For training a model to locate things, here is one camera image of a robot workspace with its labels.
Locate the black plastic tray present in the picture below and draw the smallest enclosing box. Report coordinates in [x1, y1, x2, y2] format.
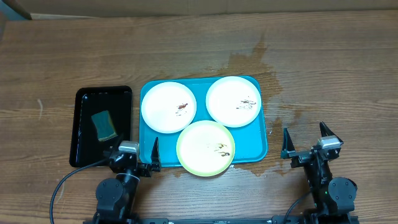
[69, 86, 132, 167]

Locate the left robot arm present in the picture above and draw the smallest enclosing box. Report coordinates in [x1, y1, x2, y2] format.
[90, 136, 161, 224]

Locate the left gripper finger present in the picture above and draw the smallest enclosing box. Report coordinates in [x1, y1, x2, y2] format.
[112, 134, 124, 151]
[150, 137, 161, 172]

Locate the yellow-green plate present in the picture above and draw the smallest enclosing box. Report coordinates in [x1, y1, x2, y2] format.
[176, 120, 235, 177]

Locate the white plate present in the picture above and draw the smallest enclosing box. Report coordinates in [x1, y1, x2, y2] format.
[205, 77, 262, 128]
[141, 82, 197, 134]

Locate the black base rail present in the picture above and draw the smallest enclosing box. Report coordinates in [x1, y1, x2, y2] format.
[83, 215, 360, 224]

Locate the green yellow sponge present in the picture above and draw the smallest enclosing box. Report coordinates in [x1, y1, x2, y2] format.
[91, 110, 118, 142]

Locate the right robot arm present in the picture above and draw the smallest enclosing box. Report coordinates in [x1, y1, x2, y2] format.
[280, 122, 359, 223]

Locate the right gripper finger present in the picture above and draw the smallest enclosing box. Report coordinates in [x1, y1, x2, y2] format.
[320, 121, 343, 144]
[280, 128, 295, 159]

